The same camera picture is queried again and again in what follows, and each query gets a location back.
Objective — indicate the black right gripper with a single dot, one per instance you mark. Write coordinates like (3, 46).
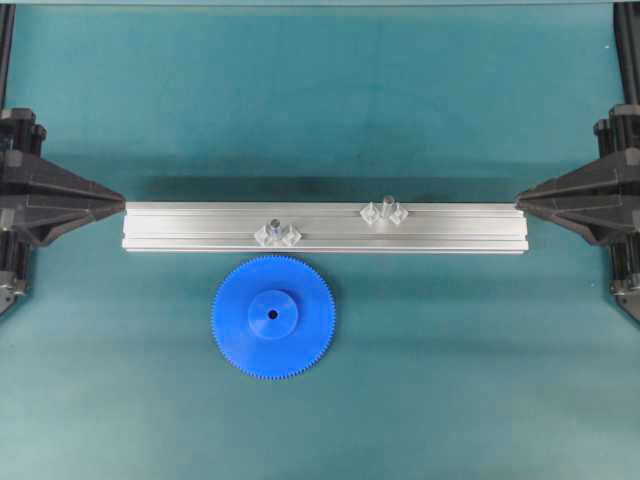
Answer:
(601, 225)

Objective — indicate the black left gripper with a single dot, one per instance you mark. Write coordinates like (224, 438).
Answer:
(39, 222)

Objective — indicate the large blue plastic gear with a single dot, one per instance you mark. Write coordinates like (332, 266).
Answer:
(273, 317)

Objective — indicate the black right frame post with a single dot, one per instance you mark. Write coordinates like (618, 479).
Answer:
(626, 30)

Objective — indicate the black frame post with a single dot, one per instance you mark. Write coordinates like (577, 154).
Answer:
(626, 30)
(7, 19)

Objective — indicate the black left frame post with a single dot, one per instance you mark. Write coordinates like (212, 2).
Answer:
(7, 19)

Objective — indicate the right steel shaft with clear mount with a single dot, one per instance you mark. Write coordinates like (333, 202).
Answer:
(388, 210)

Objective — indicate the steel shaft with clear mount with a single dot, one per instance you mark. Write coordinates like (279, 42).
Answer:
(274, 235)
(388, 210)

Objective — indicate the left steel shaft with clear mount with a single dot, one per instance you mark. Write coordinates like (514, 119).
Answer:
(274, 235)

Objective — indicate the aluminium extrusion rail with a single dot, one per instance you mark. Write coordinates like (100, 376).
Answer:
(430, 228)

